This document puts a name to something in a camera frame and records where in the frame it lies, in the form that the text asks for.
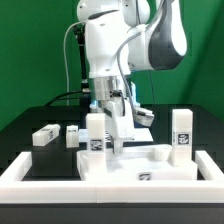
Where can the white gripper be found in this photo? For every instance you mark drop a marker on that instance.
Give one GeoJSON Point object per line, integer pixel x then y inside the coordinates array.
{"type": "Point", "coordinates": [120, 118]}

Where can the white desk top panel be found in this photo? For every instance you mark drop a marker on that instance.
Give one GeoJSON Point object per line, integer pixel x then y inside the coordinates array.
{"type": "Point", "coordinates": [139, 163]}

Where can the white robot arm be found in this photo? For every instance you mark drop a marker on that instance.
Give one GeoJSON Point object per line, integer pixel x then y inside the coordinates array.
{"type": "Point", "coordinates": [122, 36]}

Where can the white marker tag sheet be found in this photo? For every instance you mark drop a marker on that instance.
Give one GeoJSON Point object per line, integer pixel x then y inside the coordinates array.
{"type": "Point", "coordinates": [140, 135]}

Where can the white U-shaped frame fixture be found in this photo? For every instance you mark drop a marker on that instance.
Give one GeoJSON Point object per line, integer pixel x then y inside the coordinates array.
{"type": "Point", "coordinates": [14, 189]}

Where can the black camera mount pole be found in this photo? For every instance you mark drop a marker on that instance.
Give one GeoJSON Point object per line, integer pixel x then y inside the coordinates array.
{"type": "Point", "coordinates": [81, 45]}

